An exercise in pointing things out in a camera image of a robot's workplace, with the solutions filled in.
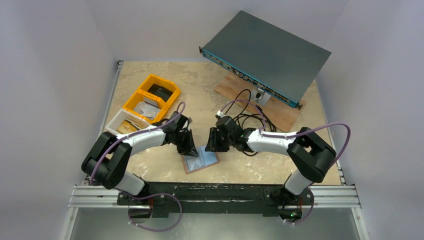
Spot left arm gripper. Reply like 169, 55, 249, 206
173, 128, 198, 157

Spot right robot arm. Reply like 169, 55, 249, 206
205, 116, 337, 204

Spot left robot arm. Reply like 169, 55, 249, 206
81, 111, 199, 205

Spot grey credit cards in bin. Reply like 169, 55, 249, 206
133, 101, 161, 120

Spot yellow bin with cards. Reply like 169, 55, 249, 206
122, 90, 169, 123

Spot yellow cards in white bin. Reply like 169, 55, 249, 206
116, 120, 140, 134

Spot black item in bin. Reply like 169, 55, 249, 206
147, 84, 174, 102

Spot yellow bin with black item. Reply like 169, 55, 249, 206
138, 74, 181, 108

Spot grey socket box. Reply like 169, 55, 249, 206
251, 88, 271, 106

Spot white plastic bin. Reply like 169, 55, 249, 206
104, 108, 150, 135

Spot wooden board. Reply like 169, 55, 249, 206
214, 73, 306, 132

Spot black cable with USB plug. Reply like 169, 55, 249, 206
223, 87, 278, 157

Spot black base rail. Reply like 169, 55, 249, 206
117, 181, 313, 220

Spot aluminium frame rail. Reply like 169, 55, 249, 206
68, 182, 361, 208

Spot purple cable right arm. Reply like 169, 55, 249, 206
219, 98, 351, 226

